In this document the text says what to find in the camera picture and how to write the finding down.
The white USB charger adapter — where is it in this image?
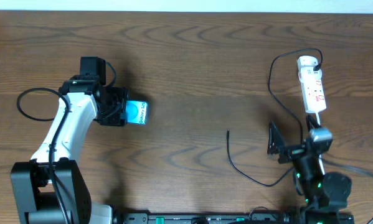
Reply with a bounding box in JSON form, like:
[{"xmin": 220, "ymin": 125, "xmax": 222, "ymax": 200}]
[{"xmin": 297, "ymin": 55, "xmax": 318, "ymax": 70}]

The Galaxy S25 smartphone cyan screen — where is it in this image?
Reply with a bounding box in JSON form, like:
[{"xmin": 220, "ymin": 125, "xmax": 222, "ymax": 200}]
[{"xmin": 126, "ymin": 101, "xmax": 148, "ymax": 125}]

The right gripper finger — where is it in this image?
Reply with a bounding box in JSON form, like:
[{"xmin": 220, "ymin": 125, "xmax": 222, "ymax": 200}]
[
  {"xmin": 267, "ymin": 121, "xmax": 285, "ymax": 155},
  {"xmin": 306, "ymin": 115, "xmax": 320, "ymax": 131}
]

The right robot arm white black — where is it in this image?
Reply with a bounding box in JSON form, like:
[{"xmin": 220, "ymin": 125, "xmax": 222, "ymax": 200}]
[{"xmin": 267, "ymin": 116, "xmax": 352, "ymax": 223}]

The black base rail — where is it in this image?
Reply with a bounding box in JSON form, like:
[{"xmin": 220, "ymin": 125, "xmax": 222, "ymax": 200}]
[{"xmin": 120, "ymin": 212, "xmax": 355, "ymax": 224}]

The white power strip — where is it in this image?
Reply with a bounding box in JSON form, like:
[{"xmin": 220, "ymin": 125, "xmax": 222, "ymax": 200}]
[{"xmin": 298, "ymin": 67, "xmax": 326, "ymax": 114}]

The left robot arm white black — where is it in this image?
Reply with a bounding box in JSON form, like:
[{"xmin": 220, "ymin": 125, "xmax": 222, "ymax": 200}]
[{"xmin": 10, "ymin": 75, "xmax": 128, "ymax": 223}]

